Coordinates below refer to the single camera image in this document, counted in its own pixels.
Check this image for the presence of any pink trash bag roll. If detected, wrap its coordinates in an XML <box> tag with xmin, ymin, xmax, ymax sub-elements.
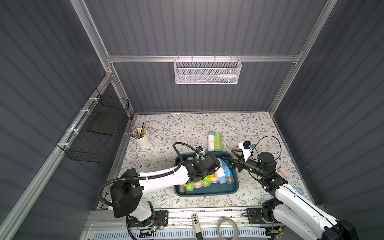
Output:
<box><xmin>194</xmin><ymin>182</ymin><xmax>203</xmax><ymax>189</ymax></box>
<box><xmin>208</xmin><ymin>175</ymin><xmax>219</xmax><ymax>184</ymax></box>

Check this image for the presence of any pale green trash bag roll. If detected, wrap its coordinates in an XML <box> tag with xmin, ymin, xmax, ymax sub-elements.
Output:
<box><xmin>201</xmin><ymin>178</ymin><xmax>211</xmax><ymax>187</ymax></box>

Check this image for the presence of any yellow trash bag roll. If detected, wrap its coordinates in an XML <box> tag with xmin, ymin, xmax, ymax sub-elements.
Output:
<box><xmin>207</xmin><ymin>175</ymin><xmax>216</xmax><ymax>181</ymax></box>

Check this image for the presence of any grey trash bag roll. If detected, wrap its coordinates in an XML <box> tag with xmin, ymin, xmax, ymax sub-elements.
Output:
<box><xmin>178</xmin><ymin>185</ymin><xmax>187</xmax><ymax>195</ymax></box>

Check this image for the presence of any light green trash bag roll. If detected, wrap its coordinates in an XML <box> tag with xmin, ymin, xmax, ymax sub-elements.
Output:
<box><xmin>214</xmin><ymin>133</ymin><xmax>223</xmax><ymax>152</ymax></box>

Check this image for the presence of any white blue trash bag roll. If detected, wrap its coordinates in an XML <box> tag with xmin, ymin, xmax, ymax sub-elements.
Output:
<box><xmin>208</xmin><ymin>132</ymin><xmax>215</xmax><ymax>152</ymax></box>

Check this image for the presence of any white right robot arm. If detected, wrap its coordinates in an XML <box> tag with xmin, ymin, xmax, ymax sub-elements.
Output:
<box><xmin>223</xmin><ymin>150</ymin><xmax>359</xmax><ymax>240</ymax></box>

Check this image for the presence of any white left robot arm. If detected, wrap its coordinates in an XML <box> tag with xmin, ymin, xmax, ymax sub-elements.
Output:
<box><xmin>98</xmin><ymin>142</ymin><xmax>221</xmax><ymax>222</ymax></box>

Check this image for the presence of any teal plastic storage box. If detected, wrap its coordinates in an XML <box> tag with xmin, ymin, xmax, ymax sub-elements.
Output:
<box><xmin>174</xmin><ymin>152</ymin><xmax>239</xmax><ymax>197</ymax></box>

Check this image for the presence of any pink eraser block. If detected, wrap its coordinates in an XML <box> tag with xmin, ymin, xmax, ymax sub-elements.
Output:
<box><xmin>278</xmin><ymin>168</ymin><xmax>290</xmax><ymax>179</ymax></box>

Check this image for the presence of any grey handheld device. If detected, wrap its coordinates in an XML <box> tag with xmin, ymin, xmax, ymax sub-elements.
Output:
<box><xmin>191</xmin><ymin>214</ymin><xmax>203</xmax><ymax>240</ymax></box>

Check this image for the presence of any blue small object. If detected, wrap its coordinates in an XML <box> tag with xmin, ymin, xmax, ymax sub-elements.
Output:
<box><xmin>292</xmin><ymin>186</ymin><xmax>304</xmax><ymax>196</ymax></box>

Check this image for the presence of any white pen cup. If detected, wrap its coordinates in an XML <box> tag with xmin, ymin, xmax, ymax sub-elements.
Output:
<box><xmin>126</xmin><ymin>122</ymin><xmax>151</xmax><ymax>149</ymax></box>

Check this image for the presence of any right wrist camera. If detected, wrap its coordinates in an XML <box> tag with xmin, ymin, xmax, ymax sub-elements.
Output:
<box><xmin>239</xmin><ymin>141</ymin><xmax>254</xmax><ymax>162</ymax></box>

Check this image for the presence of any tape roll ring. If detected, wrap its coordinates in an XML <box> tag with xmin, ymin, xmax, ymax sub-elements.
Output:
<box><xmin>216</xmin><ymin>217</ymin><xmax>240</xmax><ymax>240</ymax></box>

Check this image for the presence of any white wire wall basket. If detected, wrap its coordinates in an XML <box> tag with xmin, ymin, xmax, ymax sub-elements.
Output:
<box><xmin>173</xmin><ymin>58</ymin><xmax>242</xmax><ymax>85</ymax></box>

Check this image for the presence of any black wire wall basket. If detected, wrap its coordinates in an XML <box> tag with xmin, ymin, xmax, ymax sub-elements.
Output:
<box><xmin>57</xmin><ymin>93</ymin><xmax>130</xmax><ymax>164</ymax></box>

